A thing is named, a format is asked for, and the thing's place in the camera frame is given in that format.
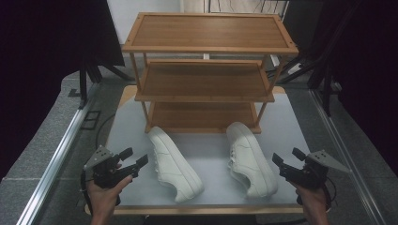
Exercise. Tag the black metal stand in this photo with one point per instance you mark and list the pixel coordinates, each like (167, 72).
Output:
(327, 93)
(83, 81)

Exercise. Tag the white sneaker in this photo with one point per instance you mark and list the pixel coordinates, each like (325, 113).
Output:
(173, 165)
(250, 159)

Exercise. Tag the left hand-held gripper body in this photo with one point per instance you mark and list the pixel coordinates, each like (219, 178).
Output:
(103, 175)

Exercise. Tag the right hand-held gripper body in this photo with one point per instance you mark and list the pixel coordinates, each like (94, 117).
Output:
(309, 175)

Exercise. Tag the black floor socket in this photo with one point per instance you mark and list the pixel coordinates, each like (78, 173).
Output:
(90, 120)

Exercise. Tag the aluminium rail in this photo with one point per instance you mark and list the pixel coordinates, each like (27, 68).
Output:
(347, 156)
(53, 168)

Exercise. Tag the black curtain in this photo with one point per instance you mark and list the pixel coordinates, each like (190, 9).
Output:
(47, 62)
(369, 78)

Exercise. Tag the person's left hand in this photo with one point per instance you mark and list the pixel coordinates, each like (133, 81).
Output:
(103, 197)

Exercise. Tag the small black floor bracket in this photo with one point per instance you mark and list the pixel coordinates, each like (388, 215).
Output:
(74, 93)

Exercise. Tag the wooden three-tier shoe rack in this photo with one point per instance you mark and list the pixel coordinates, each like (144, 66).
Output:
(206, 31)

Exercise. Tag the person's right hand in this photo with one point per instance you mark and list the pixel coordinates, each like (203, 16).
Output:
(311, 197)

